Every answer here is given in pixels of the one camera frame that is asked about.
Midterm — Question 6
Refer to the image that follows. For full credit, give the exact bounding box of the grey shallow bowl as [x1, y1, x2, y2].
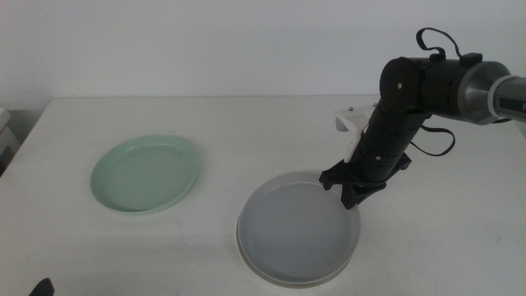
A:
[238, 170, 362, 285]

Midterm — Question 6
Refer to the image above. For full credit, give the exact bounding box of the white shallow bowl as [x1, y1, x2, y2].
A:
[234, 217, 355, 289]

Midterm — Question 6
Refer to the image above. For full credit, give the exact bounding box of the pale green shallow bowl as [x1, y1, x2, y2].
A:
[90, 134, 201, 215]

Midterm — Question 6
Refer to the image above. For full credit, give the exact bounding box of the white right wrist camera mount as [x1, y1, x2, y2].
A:
[334, 104, 378, 164]

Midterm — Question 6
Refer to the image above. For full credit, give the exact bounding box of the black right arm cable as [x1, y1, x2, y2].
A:
[409, 26, 484, 158]

